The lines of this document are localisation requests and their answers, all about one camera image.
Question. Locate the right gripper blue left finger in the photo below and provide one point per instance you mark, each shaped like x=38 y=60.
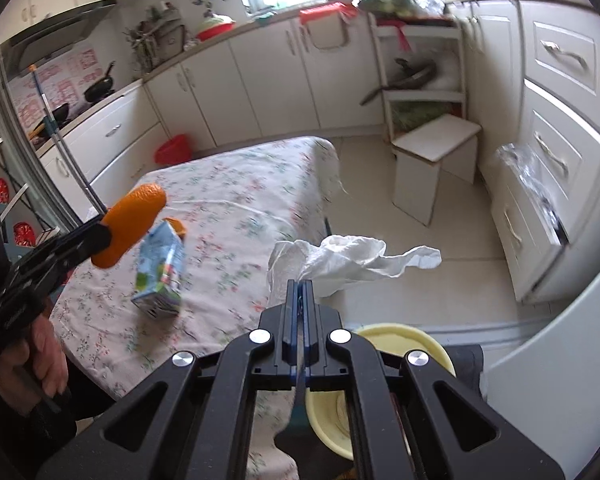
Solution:
x=294 y=305

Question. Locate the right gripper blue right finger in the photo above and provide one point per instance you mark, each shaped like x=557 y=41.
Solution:
x=309 y=330

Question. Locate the white printed plastic bag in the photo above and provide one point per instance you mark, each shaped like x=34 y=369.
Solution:
x=340 y=262

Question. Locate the whole orange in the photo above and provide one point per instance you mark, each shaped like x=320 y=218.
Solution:
x=128 y=221

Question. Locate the orange peel piece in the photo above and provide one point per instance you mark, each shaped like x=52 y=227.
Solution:
x=178 y=227

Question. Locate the blue green milk carton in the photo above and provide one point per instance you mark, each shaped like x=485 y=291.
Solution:
x=158 y=279

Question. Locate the red lined trash bin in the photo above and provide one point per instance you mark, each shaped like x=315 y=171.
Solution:
x=176 y=151

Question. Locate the white tiered kitchen cart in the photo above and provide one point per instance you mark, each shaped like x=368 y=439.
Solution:
x=438 y=38

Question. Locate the person's left hand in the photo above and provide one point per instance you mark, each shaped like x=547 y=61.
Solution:
x=43 y=351

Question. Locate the black floor mat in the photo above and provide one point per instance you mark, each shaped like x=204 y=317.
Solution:
x=468 y=363

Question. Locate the white base cabinets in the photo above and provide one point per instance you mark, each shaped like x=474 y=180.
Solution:
x=277 y=80

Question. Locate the white wooden stool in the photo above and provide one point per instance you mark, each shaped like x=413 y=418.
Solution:
x=447 y=143

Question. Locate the black frying pan on stove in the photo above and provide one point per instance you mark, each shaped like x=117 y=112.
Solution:
x=101 y=87

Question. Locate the range hood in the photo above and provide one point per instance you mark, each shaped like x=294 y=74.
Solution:
x=52 y=37

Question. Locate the white refrigerator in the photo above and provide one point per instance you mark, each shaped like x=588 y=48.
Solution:
x=549 y=388

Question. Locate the black wok on cart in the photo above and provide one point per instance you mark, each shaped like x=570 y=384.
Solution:
x=414 y=75

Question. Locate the clear plastic bag in drawer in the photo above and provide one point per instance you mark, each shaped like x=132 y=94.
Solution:
x=527 y=169

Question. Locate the red basin with lid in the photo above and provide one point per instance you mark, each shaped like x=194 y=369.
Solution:
x=213 y=26

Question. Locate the red cloth on cabinet door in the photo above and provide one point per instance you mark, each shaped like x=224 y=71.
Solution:
x=343 y=10

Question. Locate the dish drying rack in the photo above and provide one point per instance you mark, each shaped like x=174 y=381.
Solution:
x=155 y=42

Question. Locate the green vegetables on cart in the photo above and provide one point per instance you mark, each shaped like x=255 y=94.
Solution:
x=402 y=9

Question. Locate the white drawer cabinet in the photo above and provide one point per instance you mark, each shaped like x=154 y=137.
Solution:
x=537 y=75

